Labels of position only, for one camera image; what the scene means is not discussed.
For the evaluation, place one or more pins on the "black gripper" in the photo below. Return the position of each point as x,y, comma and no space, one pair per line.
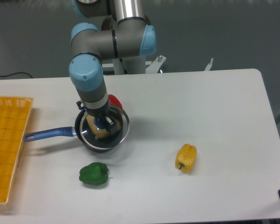
101,113

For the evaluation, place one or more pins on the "glass pot lid blue knob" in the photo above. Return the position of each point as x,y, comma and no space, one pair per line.
108,144

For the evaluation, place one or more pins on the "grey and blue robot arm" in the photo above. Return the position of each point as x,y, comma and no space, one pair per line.
85,69

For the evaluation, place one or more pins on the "triangular toasted bread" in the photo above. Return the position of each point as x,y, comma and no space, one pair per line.
99,130

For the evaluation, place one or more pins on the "dark blue saucepan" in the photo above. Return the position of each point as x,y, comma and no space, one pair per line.
70,131

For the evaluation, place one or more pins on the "red bell pepper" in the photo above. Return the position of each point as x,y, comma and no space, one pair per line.
114,101

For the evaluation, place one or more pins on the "green bell pepper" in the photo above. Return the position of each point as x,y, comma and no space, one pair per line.
95,173

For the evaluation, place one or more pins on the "yellow bell pepper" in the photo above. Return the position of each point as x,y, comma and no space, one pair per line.
185,158

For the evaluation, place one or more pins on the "yellow woven basket tray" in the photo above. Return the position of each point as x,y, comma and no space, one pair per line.
14,116

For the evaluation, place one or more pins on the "white bracket right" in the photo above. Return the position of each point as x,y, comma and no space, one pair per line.
209,65

